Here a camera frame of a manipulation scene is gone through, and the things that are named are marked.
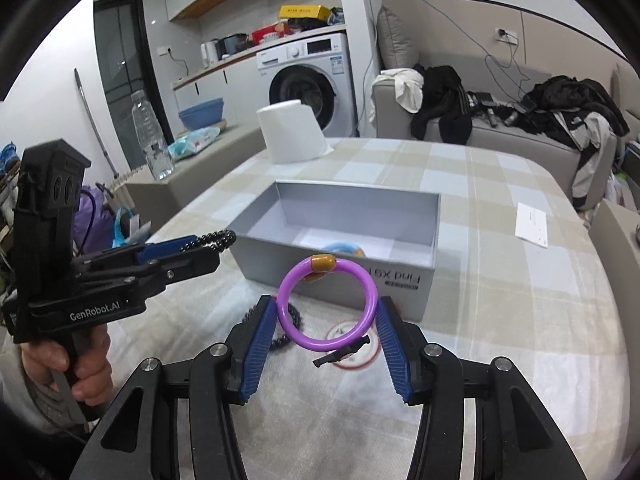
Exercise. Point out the person's left forearm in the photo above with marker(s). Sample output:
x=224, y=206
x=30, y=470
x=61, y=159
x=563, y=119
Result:
x=25, y=402

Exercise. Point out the white electric kettle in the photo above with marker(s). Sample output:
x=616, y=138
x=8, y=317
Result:
x=209, y=55

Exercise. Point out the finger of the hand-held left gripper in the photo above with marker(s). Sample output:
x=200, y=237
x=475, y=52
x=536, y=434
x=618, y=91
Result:
x=165, y=248
x=190, y=265

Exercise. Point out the clear plastic bottle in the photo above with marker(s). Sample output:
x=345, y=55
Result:
x=152, y=145

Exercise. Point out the white washing machine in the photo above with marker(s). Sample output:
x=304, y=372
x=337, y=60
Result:
x=300, y=55

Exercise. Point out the purple bangle with yellow bead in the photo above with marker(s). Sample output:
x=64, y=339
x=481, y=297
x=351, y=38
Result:
x=281, y=305

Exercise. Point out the purple bag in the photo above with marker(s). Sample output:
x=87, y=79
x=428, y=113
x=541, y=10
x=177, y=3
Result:
x=95, y=220

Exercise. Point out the grey cushion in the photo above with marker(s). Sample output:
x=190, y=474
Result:
x=395, y=40

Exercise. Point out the person's left hand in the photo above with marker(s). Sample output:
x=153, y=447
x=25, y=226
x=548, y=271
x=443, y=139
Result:
x=99, y=362

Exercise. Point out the beige sofa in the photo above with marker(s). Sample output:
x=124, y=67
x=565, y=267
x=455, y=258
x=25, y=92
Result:
x=525, y=142

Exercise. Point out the white counter cabinet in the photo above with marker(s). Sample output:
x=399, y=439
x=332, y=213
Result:
x=240, y=85

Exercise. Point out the grey cardboard box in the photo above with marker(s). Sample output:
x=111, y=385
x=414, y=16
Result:
x=330, y=210

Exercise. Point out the blue plastic basin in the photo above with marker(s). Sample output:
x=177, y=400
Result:
x=200, y=112

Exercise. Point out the wet wipes pack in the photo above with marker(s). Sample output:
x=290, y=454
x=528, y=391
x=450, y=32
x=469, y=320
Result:
x=192, y=142

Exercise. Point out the white paper roll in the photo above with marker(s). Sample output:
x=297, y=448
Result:
x=292, y=130

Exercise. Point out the black hair clip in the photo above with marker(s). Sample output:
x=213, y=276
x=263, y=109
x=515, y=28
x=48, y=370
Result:
x=345, y=351

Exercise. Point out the wall power socket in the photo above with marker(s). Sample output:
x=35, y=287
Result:
x=501, y=34

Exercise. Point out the black clothing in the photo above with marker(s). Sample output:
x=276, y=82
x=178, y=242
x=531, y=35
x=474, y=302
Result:
x=445, y=110

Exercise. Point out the checked tablecloth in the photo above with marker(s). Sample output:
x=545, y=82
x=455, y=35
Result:
x=500, y=310

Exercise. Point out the black and grey jacket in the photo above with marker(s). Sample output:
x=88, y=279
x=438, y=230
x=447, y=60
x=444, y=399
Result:
x=590, y=135

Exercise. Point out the yellow box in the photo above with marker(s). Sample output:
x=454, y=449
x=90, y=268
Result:
x=302, y=11

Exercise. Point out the blue plastic bag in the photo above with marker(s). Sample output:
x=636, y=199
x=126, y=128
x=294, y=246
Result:
x=122, y=227

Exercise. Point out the beige bench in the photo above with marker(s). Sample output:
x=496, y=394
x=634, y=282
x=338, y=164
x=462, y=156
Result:
x=200, y=175

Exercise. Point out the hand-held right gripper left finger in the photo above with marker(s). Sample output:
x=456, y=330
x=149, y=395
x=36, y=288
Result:
x=260, y=340

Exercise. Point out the white paper card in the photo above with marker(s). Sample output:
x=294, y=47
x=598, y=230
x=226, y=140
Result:
x=531, y=225

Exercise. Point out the dark glass door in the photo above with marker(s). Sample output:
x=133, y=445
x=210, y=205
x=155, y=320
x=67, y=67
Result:
x=125, y=60

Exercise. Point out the white garment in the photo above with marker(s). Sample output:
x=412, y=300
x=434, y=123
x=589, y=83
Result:
x=407, y=90

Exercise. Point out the red and white bangle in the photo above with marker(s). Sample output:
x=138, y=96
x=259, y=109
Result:
x=367, y=360

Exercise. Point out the beige chair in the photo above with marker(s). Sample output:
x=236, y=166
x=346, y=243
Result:
x=615, y=240

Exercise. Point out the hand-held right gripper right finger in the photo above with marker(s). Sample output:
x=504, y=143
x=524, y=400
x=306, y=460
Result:
x=395, y=355

